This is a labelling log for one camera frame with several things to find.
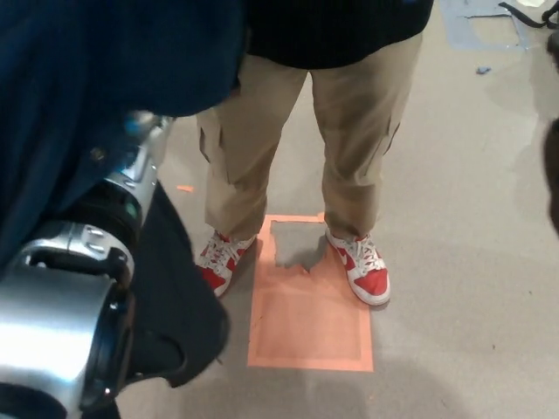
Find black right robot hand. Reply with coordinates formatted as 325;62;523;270
542;114;559;240

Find dark teal coat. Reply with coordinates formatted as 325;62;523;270
0;0;246;419

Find person's khaki cargo trousers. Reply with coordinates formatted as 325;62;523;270
195;32;425;242

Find person's left red white sneaker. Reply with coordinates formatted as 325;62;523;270
324;228;391;307

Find person's black sweater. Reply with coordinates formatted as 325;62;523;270
238;0;436;71

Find black chair caster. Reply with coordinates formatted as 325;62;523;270
545;33;559;72

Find blue tape floor marking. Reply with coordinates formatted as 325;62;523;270
444;0;533;52

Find orange tape floor square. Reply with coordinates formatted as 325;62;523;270
245;213;376;374

